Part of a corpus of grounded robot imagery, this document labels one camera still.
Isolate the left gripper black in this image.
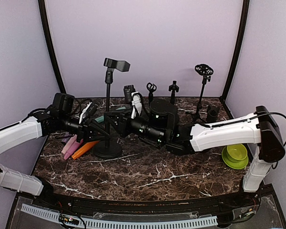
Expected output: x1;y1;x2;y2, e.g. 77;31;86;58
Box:
60;113;110;143

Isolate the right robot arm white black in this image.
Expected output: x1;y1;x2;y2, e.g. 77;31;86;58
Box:
104;99;286;207

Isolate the glitter microphone with silver grille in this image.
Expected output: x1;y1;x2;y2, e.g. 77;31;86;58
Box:
61;133;72;145

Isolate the cream white microphone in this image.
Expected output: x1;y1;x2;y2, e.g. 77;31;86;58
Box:
61;135;77;154

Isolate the mint green microphone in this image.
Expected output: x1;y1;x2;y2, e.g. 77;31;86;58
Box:
95;106;126;123

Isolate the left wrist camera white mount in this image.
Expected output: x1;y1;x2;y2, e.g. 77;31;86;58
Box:
79;102;98;124

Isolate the orange microphone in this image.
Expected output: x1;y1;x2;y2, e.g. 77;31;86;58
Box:
72;141;100;160

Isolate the left black corner post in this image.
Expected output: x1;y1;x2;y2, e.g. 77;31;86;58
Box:
38;0;66;94

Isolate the pink microphone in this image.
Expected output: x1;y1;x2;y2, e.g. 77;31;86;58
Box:
64;141;83;160

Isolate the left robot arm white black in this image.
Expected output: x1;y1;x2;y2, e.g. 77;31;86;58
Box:
0;93;109;208

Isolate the green bowl on saucer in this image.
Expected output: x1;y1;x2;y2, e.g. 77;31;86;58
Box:
222;144;249;170

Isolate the right black corner post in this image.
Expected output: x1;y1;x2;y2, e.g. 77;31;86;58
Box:
219;0;250;102

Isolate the white slotted cable duct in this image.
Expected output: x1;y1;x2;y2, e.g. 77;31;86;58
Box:
20;204;218;229

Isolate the black tripod stand with shock mount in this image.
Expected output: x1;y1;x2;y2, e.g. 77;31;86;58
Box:
189;63;214;123

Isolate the black corner post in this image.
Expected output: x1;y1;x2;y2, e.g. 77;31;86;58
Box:
219;0;250;102
38;0;66;94

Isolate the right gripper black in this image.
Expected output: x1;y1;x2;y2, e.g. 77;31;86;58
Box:
103;108;166;145

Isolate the black front rail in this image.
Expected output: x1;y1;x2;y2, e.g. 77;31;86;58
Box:
9;185;276;217

